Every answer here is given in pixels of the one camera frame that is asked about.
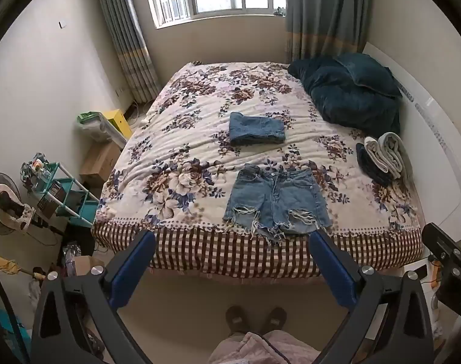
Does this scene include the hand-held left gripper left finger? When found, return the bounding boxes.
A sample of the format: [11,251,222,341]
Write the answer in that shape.
[31,229,157,364]

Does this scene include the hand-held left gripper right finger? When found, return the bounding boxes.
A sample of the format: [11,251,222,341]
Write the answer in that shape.
[309,229,436,364]

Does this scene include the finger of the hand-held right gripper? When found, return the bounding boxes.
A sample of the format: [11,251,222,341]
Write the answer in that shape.
[421,223,461,267]

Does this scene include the ripped denim shorts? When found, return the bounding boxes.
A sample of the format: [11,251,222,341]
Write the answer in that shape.
[222,163,333,249]

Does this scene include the small cardboard box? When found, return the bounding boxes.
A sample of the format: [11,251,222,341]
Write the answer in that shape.
[62,243,106,277]

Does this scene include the person's right shoe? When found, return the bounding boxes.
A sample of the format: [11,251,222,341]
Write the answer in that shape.
[261,307,288,336]

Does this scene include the person's shoe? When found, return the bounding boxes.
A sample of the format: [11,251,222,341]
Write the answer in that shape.
[225,305,250,336]
[261,307,288,336]

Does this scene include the rolled grey towel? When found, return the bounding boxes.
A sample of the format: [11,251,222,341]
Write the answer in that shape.
[364,132,405,180]

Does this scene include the teal storage rack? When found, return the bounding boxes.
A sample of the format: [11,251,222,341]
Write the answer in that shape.
[20,153,101,229]

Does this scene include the white headboard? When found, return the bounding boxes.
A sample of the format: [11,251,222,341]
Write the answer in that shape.
[361,42,461,241]

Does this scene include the person's left shoe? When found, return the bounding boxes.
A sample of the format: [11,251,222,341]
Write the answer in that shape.
[225,305,250,336]

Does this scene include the large cardboard box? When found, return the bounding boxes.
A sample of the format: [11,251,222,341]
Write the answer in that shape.
[79,142,122,188]

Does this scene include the person's pink clothing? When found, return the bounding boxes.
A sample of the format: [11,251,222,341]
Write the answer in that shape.
[208,330,322,364]

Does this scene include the standing fan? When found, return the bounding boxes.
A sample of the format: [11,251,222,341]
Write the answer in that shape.
[0,172,36,236]

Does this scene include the clear bin with green bag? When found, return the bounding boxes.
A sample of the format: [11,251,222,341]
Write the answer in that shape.
[77,111,127,148]

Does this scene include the yellow box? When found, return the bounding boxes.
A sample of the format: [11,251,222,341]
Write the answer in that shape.
[102,109,133,140]

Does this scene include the bed with floral blanket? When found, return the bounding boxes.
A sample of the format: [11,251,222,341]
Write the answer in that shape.
[92,61,424,279]

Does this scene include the folded denim shorts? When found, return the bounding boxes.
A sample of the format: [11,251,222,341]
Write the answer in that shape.
[229,112,286,147]

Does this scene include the dark teal duvet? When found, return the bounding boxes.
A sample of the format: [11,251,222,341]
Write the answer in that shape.
[287,58,402,137]

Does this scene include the dark teal pillow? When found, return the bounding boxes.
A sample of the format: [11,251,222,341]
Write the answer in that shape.
[334,52,403,98]

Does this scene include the grey striped curtain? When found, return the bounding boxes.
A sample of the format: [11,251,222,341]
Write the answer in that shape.
[92,0,162,104]
[284,0,375,63]

